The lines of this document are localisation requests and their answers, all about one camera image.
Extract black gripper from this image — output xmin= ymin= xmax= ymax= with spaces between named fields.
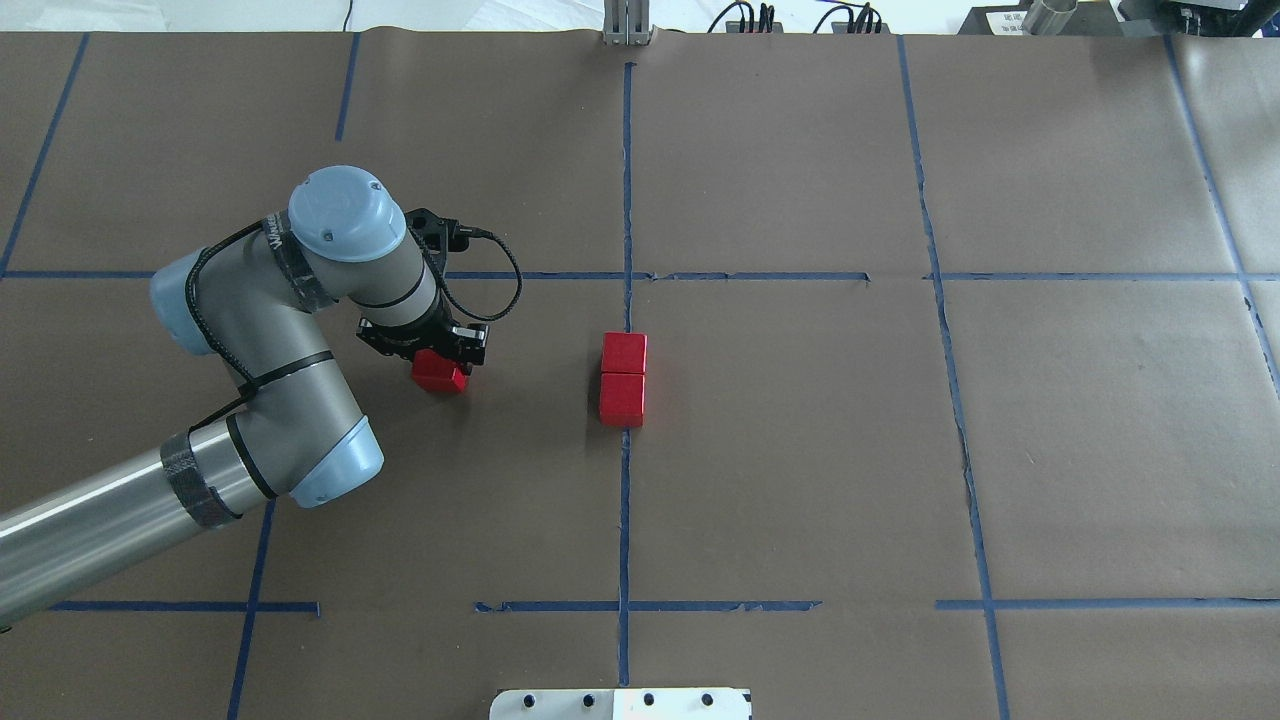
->
xmin=356 ymin=313 xmax=489 ymax=373

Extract red block moved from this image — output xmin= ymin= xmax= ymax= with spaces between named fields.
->
xmin=410 ymin=348 xmax=470 ymax=395
xmin=598 ymin=372 xmax=646 ymax=428
xmin=600 ymin=331 xmax=648 ymax=375

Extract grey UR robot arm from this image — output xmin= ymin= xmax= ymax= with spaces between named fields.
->
xmin=1 ymin=165 xmax=497 ymax=626

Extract silver metal cylinder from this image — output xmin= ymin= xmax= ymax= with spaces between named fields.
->
xmin=1021 ymin=0 xmax=1079 ymax=37

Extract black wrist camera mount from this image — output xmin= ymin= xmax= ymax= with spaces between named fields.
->
xmin=404 ymin=208 xmax=471 ymax=259

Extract black braided cable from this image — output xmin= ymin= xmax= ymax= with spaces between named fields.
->
xmin=186 ymin=218 xmax=524 ymax=430

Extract aluminium profile post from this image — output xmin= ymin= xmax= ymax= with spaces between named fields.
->
xmin=602 ymin=0 xmax=654 ymax=47

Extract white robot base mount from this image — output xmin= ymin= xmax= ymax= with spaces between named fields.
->
xmin=488 ymin=687 xmax=754 ymax=719

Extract black plug cables left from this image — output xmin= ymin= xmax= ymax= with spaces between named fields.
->
xmin=708 ymin=0 xmax=783 ymax=35

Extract black plug cables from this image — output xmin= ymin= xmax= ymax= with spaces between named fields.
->
xmin=708 ymin=0 xmax=783 ymax=35
xmin=812 ymin=3 xmax=891 ymax=35

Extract black plug cables right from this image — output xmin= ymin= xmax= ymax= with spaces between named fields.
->
xmin=812 ymin=3 xmax=891 ymax=35

